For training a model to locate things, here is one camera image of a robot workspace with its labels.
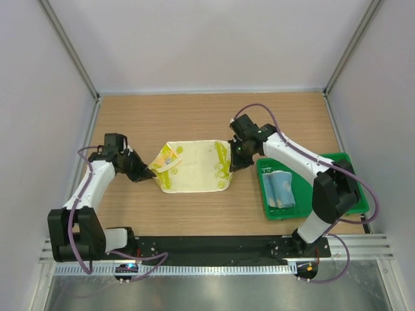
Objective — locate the blue polka dot towel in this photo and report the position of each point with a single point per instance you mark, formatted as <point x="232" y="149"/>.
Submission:
<point x="278" y="189"/>

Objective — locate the yellow green printed towel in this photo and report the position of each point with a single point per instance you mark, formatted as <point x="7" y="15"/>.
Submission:
<point x="193" y="166"/>

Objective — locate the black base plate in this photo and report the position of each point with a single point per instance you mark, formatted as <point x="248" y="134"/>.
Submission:
<point x="217" y="251"/>

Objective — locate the right aluminium frame post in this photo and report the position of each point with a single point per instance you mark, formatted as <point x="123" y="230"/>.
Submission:
<point x="361" y="29"/>

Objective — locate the left aluminium frame post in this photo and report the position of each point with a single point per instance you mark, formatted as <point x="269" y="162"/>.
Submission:
<point x="57" y="26"/>

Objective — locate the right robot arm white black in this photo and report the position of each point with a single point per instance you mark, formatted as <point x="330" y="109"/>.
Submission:
<point x="335" y="191"/>

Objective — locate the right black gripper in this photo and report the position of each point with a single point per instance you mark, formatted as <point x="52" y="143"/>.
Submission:
<point x="237" y="162"/>

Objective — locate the perforated metal cable rail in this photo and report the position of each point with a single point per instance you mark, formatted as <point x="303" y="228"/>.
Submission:
<point x="128" y="270"/>

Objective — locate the aluminium frame post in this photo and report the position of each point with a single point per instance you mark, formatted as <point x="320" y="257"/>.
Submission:
<point x="57" y="26"/>
<point x="361" y="29"/>

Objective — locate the green plastic tray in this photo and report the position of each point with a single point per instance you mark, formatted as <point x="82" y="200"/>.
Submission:
<point x="301" y="190"/>

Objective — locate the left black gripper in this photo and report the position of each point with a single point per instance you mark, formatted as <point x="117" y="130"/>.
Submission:
<point x="142" y="172"/>

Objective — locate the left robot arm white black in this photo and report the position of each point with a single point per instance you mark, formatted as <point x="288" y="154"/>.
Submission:
<point x="74" y="230"/>

